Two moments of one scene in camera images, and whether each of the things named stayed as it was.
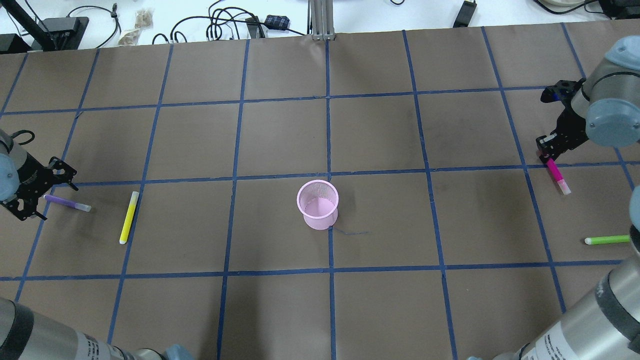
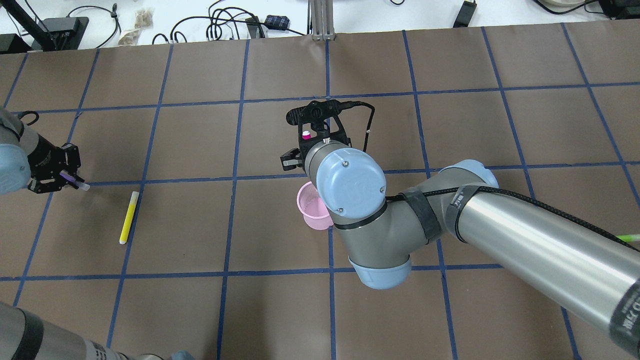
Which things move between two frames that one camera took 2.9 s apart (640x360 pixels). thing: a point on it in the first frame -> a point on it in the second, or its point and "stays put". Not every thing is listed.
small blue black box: x=277 y=22 stays put
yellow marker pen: x=129 y=218 stays put
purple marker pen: x=77 y=206 -> x=71 y=178
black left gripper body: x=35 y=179 -> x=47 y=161
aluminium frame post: x=320 y=20 stays put
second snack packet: x=130 y=39 stays put
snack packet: x=143 y=19 stays put
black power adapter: x=465 y=14 stays put
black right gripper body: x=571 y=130 -> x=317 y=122
